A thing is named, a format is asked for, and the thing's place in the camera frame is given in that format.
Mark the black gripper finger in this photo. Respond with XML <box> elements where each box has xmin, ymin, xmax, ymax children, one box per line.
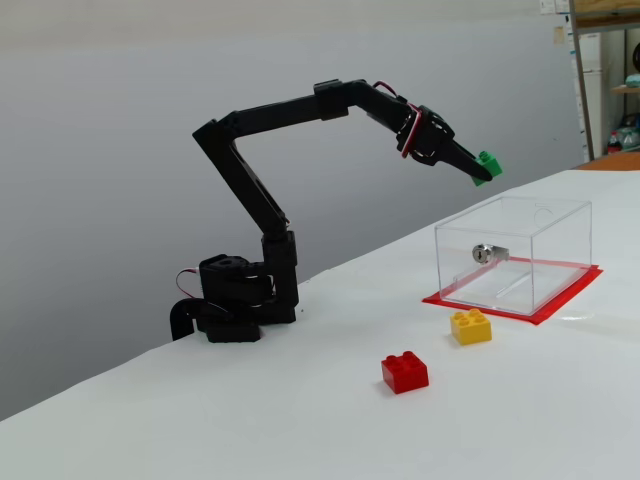
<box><xmin>437</xmin><ymin>140</ymin><xmax>494</xmax><ymax>183</ymax></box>

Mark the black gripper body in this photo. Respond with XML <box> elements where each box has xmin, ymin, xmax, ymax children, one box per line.
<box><xmin>405</xmin><ymin>104</ymin><xmax>457</xmax><ymax>169</ymax></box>

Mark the green lego brick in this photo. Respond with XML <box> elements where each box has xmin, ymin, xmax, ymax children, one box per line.
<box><xmin>471</xmin><ymin>150</ymin><xmax>504</xmax><ymax>189</ymax></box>

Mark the transparent plastic box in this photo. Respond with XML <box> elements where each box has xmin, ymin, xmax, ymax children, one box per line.
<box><xmin>433</xmin><ymin>195</ymin><xmax>594</xmax><ymax>316</ymax></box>

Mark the yellow lego brick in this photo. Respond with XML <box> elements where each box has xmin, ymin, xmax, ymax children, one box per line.
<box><xmin>449</xmin><ymin>308</ymin><xmax>493</xmax><ymax>347</ymax></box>

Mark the white cardboard box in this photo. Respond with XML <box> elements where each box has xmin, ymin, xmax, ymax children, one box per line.
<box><xmin>579</xmin><ymin>32</ymin><xmax>604</xmax><ymax>72</ymax></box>

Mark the red lego brick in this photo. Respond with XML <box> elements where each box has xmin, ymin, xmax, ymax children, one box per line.
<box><xmin>380</xmin><ymin>350</ymin><xmax>430</xmax><ymax>396</ymax></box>

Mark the silver cam lock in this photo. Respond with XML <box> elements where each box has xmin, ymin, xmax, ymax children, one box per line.
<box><xmin>471</xmin><ymin>243</ymin><xmax>510</xmax><ymax>265</ymax></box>

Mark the metal storage shelf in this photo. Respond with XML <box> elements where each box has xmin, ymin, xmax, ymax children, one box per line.
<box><xmin>568</xmin><ymin>0</ymin><xmax>640</xmax><ymax>162</ymax></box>

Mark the orange wooden tabletop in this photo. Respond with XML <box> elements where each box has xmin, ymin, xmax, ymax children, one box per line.
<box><xmin>574</xmin><ymin>151</ymin><xmax>640</xmax><ymax>172</ymax></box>

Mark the black table clamp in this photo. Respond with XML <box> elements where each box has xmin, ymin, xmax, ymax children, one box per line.
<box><xmin>168</xmin><ymin>298</ymin><xmax>202</xmax><ymax>342</ymax></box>

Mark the red white black servo cable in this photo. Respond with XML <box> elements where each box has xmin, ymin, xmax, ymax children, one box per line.
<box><xmin>373</xmin><ymin>80</ymin><xmax>426</xmax><ymax>159</ymax></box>
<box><xmin>175</xmin><ymin>268</ymin><xmax>202</xmax><ymax>302</ymax></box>

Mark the red tape frame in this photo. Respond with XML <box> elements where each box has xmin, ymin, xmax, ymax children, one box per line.
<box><xmin>421</xmin><ymin>257</ymin><xmax>605</xmax><ymax>328</ymax></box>

